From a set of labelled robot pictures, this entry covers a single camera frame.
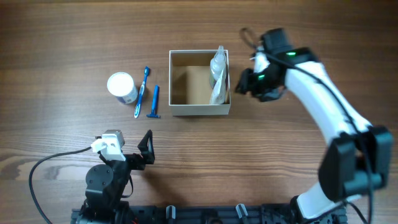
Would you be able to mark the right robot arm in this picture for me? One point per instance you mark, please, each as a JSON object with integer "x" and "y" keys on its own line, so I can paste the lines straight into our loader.
{"x": 358, "y": 154}

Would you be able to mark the blue disposable razor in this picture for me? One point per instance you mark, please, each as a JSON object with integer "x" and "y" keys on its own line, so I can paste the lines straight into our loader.
{"x": 153, "y": 113}

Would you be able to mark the clear bottle blue liquid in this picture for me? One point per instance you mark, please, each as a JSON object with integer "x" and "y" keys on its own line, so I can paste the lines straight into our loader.
{"x": 217, "y": 65}

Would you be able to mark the cardboard box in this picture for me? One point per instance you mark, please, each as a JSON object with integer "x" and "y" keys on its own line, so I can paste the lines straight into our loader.
{"x": 189, "y": 84}

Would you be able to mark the white floral tube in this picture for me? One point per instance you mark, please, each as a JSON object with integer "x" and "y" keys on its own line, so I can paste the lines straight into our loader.
{"x": 218, "y": 95}

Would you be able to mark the white round container blue label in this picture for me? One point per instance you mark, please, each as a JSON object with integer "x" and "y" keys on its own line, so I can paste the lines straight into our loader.
{"x": 121, "y": 85}

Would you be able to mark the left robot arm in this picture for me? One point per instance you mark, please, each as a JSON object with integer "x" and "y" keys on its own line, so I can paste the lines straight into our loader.
{"x": 105, "y": 183}

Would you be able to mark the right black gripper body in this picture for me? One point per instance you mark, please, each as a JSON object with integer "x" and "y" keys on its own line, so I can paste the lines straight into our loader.
{"x": 249, "y": 82}

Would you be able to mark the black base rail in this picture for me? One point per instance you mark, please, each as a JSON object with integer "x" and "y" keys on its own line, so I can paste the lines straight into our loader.
{"x": 260, "y": 214}

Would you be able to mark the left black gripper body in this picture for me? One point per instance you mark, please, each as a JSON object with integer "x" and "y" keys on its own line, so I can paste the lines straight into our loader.
{"x": 137, "y": 160}

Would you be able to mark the blue white toothbrush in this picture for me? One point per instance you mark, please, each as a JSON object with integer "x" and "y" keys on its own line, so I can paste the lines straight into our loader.
{"x": 141, "y": 93}

